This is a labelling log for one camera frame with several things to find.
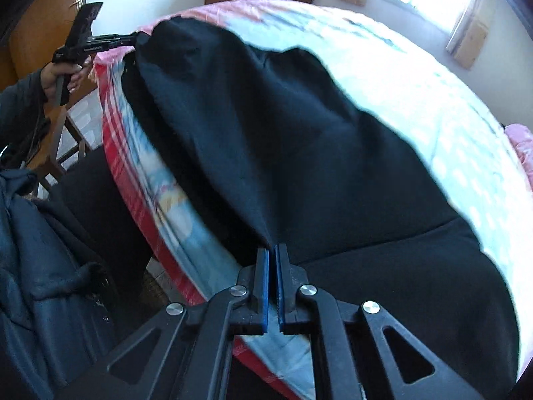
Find person left hand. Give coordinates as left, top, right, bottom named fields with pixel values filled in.
left=40, top=56, right=93, bottom=101

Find black pants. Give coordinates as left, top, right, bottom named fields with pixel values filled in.
left=122, top=17, right=519, bottom=399

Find pink blue bed sheet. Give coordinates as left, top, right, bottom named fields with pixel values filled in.
left=95, top=0, right=532, bottom=383

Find wooden chair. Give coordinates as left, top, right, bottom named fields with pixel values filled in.
left=27, top=107, right=92, bottom=191

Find right beige curtain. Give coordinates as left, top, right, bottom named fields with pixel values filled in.
left=445, top=0, right=497, bottom=70

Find wooden wardrobe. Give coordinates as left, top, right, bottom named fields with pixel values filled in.
left=1, top=0, right=86, bottom=89

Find pink folded blanket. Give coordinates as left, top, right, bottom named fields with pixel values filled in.
left=504, top=124, right=533, bottom=180

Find person left forearm sleeve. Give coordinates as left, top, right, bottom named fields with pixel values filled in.
left=0, top=70, right=50, bottom=169

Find dark blue jacket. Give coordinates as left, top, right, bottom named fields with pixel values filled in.
left=1, top=169, right=117, bottom=399

